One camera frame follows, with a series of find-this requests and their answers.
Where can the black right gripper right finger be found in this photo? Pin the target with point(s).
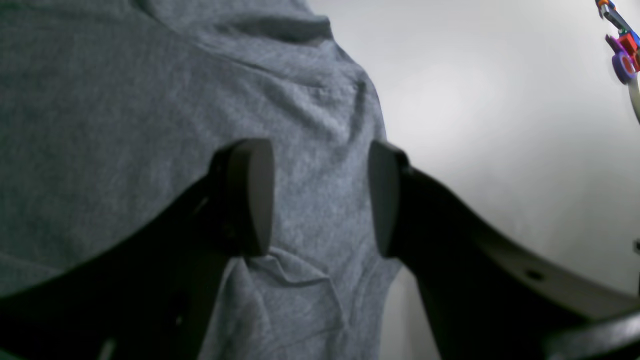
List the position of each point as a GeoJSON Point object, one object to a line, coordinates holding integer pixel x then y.
{"type": "Point", "coordinates": [485, 296]}

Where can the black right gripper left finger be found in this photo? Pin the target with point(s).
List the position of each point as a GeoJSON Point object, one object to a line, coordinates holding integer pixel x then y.
{"type": "Point", "coordinates": [151, 297]}

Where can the grey T-shirt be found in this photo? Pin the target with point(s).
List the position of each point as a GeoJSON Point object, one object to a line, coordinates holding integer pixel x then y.
{"type": "Point", "coordinates": [110, 109]}

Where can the colourful tool at edge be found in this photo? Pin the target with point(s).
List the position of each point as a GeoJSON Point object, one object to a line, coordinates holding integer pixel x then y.
{"type": "Point", "coordinates": [626, 48]}

